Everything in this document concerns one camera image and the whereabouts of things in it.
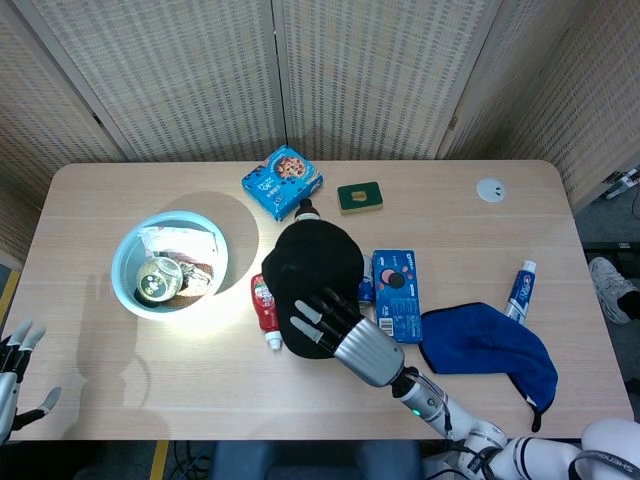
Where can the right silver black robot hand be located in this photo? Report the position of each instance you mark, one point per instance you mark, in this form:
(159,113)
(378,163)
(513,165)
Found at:
(367,352)

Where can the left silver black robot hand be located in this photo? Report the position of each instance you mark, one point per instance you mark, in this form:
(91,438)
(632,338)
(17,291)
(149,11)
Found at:
(7,380)

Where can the black baseball cap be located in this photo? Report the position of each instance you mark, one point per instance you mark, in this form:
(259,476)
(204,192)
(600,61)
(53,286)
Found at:
(310,260)

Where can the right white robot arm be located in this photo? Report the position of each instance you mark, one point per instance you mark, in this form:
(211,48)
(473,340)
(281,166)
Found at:
(435,406)

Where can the blue Oreo package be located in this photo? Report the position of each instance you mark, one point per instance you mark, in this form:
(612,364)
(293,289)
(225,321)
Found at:
(397,290)

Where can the small green gold box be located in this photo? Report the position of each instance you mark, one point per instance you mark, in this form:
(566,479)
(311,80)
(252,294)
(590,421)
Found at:
(360,197)

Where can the blue chocolate chip cookie box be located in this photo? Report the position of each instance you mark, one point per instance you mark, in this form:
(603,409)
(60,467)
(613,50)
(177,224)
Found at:
(280,182)

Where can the blue silver drink can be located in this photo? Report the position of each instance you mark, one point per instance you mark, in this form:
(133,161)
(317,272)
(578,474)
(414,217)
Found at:
(366,290)

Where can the red ketchup squeeze bottle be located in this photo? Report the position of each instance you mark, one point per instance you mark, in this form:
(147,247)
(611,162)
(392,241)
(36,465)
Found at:
(265,312)

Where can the blue cloth with black trim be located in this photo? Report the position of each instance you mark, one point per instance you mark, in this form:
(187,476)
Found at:
(480,340)

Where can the dark blue chair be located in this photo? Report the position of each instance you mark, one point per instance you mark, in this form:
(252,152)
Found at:
(315,462)

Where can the brown bottle with dark cap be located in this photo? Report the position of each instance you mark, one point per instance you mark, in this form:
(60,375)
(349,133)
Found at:
(306,212)

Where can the light blue plastic basin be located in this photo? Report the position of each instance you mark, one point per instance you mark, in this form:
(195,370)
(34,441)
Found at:
(120,265)

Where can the white blue toothpaste tube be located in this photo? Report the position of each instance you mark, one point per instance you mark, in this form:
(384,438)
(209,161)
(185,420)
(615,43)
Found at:
(520,295)

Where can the glass jar with dark label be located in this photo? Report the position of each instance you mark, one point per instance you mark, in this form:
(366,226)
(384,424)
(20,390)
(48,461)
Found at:
(159,280)

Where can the brown patterned snack bag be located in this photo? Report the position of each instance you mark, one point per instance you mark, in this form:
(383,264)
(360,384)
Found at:
(197,277)

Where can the white pink snack packet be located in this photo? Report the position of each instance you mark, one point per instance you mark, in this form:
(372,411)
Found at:
(180,242)

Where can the white grey sneaker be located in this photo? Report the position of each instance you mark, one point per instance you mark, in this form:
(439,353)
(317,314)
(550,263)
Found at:
(607,287)

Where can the black desk foot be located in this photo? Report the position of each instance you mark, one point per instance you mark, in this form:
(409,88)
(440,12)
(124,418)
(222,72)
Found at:
(612,246)

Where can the beige woven folding screen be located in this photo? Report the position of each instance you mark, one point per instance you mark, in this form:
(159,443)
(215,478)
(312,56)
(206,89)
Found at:
(200,75)

